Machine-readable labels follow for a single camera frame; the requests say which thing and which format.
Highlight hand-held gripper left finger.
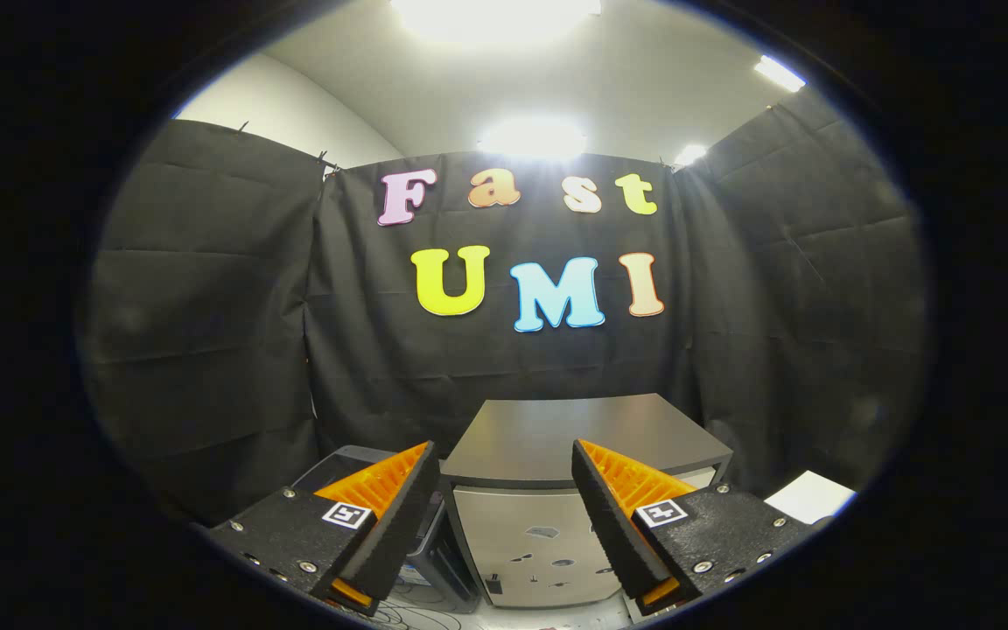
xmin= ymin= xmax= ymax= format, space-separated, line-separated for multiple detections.
xmin=206 ymin=440 xmax=441 ymax=617

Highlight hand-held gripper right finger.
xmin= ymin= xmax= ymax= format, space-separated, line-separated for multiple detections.
xmin=570 ymin=438 xmax=820 ymax=615

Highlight grey washing machine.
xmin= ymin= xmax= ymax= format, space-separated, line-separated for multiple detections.
xmin=294 ymin=464 xmax=480 ymax=615

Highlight beige cabinet with dark top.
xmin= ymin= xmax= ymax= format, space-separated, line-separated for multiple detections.
xmin=439 ymin=393 xmax=734 ymax=609

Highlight white flat sheet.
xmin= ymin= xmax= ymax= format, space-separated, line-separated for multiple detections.
xmin=765 ymin=471 xmax=857 ymax=524

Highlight black backdrop cloth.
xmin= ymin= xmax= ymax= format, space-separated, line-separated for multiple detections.
xmin=77 ymin=87 xmax=932 ymax=526

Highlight large ceiling light panel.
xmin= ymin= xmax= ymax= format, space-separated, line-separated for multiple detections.
xmin=390 ymin=0 xmax=603 ymax=45

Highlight thin floor cable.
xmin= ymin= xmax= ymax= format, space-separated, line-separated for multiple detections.
xmin=373 ymin=591 xmax=470 ymax=630

